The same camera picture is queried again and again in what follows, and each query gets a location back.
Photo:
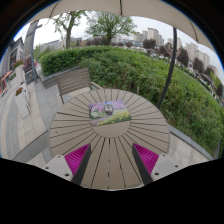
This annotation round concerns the tall thin-crowned tree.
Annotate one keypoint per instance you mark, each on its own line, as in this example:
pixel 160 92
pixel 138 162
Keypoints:
pixel 68 31

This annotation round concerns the green trimmed hedge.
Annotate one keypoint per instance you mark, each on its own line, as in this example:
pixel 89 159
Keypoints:
pixel 140 70

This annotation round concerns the tall grey sign pillar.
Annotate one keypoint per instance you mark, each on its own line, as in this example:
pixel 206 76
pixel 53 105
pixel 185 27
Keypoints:
pixel 29 46

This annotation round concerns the round dense-crowned tree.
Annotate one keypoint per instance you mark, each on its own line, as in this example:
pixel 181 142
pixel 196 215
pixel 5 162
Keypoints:
pixel 110 23

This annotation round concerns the dark curved umbrella pole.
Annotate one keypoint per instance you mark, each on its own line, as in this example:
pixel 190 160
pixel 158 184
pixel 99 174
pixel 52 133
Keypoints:
pixel 171 60

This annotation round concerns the distant high-rise buildings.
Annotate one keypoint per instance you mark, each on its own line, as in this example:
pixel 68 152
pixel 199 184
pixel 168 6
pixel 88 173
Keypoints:
pixel 151 35

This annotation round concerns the storefront building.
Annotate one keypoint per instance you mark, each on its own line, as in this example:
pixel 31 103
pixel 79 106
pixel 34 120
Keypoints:
pixel 10 60

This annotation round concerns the grey slatted outdoor chair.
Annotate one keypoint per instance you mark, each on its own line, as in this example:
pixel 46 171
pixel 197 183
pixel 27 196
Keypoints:
pixel 73 80

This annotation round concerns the beige patio umbrella canopy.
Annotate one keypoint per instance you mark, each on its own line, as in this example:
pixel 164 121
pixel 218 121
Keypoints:
pixel 150 11

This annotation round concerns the white planter box with flowers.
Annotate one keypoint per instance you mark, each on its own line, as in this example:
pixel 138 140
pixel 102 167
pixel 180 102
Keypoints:
pixel 21 101
pixel 19 70

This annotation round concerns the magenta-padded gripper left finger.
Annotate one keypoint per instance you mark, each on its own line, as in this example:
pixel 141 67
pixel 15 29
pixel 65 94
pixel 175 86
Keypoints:
pixel 77 158

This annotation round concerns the flower landscape print mouse pad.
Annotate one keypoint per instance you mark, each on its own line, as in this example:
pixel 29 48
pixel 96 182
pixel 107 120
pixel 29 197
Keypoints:
pixel 120 116

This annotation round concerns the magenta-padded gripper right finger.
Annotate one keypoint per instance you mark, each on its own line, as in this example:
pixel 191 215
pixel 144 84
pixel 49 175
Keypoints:
pixel 146 158

